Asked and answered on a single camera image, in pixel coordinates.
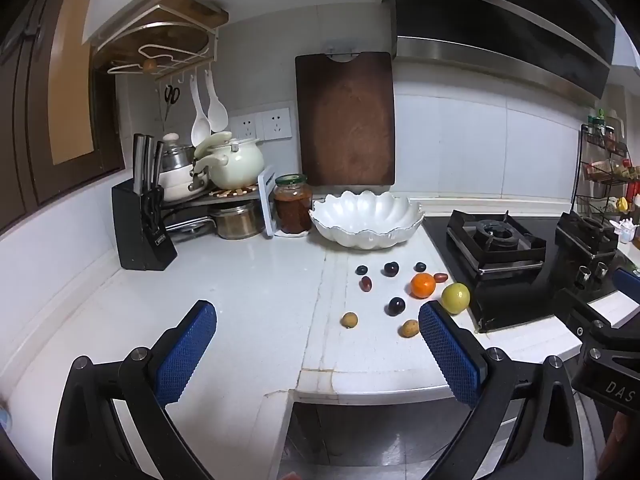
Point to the steel stove knob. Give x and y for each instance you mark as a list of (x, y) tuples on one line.
[(582, 274), (601, 270)]

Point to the red jujube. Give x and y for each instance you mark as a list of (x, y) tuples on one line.
[(440, 277)]

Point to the white pot rack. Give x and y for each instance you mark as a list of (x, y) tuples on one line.
[(267, 200)]

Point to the green grape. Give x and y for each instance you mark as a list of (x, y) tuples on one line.
[(455, 298)]

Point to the white plastic spoon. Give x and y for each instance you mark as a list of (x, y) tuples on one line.
[(217, 110), (198, 125)]

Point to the white pot with steel lid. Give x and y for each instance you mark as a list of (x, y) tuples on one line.
[(177, 180)]

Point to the black burner grate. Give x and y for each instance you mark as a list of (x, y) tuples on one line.
[(585, 237), (495, 247)]

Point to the brown wooden cutting board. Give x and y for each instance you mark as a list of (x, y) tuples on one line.
[(345, 120)]

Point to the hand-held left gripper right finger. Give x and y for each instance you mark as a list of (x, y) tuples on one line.
[(450, 355)]

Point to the black gas stove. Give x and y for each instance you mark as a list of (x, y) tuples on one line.
[(510, 305)]

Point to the red grape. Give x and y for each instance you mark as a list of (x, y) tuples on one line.
[(366, 284)]

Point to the row of seasoning bottles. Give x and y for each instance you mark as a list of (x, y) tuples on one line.
[(607, 130)]

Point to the white scalloped bowl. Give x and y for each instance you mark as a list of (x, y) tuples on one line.
[(365, 217)]

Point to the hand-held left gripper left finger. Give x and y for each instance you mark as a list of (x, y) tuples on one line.
[(182, 355)]

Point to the person's right hand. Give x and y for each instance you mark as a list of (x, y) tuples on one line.
[(616, 442)]

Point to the orange tangerine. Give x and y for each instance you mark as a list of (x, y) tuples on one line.
[(423, 285)]

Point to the black scissors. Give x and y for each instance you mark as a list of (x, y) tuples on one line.
[(171, 96)]

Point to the black knife block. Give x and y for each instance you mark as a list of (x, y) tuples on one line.
[(137, 235)]

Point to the round brown pot lid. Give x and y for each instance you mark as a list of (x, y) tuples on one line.
[(150, 42)]

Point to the glass jar with green lid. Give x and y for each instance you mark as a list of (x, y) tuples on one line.
[(292, 207)]

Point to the wooden trivet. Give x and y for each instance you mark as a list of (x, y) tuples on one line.
[(235, 192)]

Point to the cream ceramic pot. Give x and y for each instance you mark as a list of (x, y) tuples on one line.
[(237, 165)]

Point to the white wall socket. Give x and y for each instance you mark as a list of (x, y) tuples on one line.
[(243, 128), (275, 124)]

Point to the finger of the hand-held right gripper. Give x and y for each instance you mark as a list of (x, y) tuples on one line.
[(630, 286), (587, 316)]

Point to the brown wooden frame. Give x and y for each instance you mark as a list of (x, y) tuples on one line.
[(30, 110)]

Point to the black range hood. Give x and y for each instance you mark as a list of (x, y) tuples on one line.
[(500, 15)]

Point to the brown longan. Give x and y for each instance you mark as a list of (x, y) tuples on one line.
[(349, 320), (408, 329)]

